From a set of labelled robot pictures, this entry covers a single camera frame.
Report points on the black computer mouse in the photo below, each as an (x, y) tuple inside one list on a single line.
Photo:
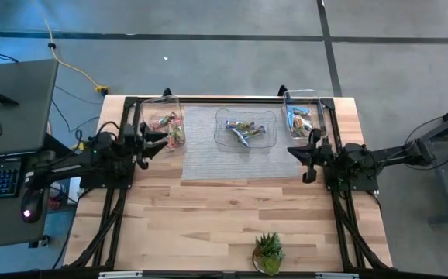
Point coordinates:
[(31, 209)]

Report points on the potted green succulent plant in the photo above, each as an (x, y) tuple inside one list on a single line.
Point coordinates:
[(268, 252)]

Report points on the green silver snack bar wrapper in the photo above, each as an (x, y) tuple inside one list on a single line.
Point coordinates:
[(239, 125)]

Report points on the grey desk top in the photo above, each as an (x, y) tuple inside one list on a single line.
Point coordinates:
[(14, 112)]

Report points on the black wedge-shaped part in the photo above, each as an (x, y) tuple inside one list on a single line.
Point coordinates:
[(5, 99)]

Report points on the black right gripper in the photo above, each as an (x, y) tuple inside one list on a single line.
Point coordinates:
[(324, 156)]

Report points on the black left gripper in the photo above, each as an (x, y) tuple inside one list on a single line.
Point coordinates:
[(131, 145)]

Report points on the silver drink can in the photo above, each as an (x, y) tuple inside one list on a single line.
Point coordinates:
[(56, 192)]

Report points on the black metal cart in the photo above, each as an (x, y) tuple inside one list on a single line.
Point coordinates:
[(446, 182)]

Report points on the grey woven placemat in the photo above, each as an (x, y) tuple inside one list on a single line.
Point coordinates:
[(208, 162)]

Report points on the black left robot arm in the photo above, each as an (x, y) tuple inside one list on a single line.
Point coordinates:
[(73, 168)]

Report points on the small white box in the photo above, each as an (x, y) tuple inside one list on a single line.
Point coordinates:
[(74, 190)]

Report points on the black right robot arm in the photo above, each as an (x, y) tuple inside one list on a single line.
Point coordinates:
[(387, 155)]

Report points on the wide clear plastic bin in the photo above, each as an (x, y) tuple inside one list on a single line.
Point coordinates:
[(224, 141)]

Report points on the black aluminium table frame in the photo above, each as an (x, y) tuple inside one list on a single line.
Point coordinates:
[(208, 100)]

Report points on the grey keyboard shelf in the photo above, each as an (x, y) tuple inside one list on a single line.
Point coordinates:
[(7, 224)]

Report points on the narrow clear plastic bin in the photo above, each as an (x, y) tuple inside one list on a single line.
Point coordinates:
[(319, 116), (150, 112)]

